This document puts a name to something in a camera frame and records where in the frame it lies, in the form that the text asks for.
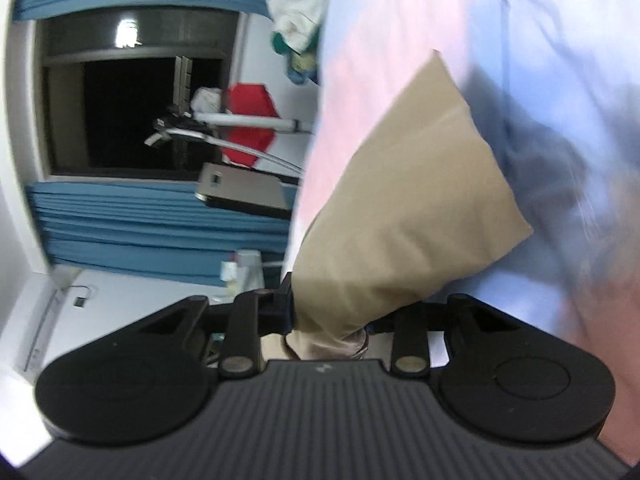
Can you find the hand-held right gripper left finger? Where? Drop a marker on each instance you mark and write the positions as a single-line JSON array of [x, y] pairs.
[[277, 310]]

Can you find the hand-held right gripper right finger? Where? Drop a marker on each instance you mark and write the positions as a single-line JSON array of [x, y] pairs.
[[407, 325]]

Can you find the tan printed t-shirt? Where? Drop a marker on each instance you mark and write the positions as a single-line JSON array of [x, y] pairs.
[[410, 200]]

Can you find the pile of clothes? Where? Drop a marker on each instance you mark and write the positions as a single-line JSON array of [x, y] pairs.
[[300, 20]]

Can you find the white dresser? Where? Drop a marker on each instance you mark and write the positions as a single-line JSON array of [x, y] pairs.
[[247, 270]]

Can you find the silver tripod stand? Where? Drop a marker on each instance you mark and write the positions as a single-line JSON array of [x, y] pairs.
[[240, 121]]

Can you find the red garment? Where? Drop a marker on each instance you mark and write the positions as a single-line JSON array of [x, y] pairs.
[[250, 102]]

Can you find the dark window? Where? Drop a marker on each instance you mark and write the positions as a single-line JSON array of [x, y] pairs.
[[125, 110]]

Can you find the bed with pastel sheet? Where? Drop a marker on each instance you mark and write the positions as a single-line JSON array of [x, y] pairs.
[[550, 85]]

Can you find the black wall socket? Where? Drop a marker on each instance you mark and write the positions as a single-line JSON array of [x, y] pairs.
[[80, 301]]

